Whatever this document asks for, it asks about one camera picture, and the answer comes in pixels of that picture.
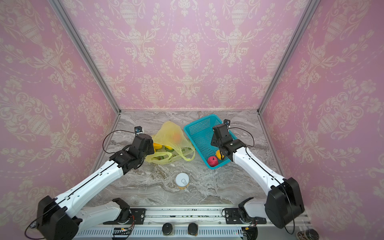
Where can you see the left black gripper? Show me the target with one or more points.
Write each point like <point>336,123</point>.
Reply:
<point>151,149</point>

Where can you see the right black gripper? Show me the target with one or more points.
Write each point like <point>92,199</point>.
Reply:
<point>217,144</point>

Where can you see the pink dragon fruit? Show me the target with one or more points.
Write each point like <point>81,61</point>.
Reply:
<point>213,161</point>

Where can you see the yellow plastic bag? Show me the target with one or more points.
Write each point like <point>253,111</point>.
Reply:
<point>175,145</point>

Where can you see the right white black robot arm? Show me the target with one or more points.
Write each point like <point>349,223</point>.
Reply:
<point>284,200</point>

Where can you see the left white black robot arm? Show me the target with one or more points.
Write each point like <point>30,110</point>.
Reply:
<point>62,217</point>

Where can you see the yellow lemon fruit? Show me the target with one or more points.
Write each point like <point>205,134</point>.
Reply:
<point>157,146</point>

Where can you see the teal plastic basket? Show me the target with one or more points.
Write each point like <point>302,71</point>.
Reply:
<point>200,133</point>

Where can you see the white lid yellow can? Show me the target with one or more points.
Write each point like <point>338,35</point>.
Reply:
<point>182,180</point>

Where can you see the left black round knob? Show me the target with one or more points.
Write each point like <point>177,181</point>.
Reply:
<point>167,229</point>

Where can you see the black round knob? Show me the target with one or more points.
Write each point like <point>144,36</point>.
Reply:
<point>167,229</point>
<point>193,229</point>

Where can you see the right black round knob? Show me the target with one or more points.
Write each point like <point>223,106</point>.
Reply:
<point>193,229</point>

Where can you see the dark jar bottom right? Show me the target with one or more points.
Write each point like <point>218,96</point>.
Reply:
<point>309,234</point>

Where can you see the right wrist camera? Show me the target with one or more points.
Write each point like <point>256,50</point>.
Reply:
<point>227,122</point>

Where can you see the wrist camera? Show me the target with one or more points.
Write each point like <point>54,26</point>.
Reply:
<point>138,130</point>
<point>227,122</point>

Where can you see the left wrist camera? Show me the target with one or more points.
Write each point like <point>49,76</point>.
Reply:
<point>138,130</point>

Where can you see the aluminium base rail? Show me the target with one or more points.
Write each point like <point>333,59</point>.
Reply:
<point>215,223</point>

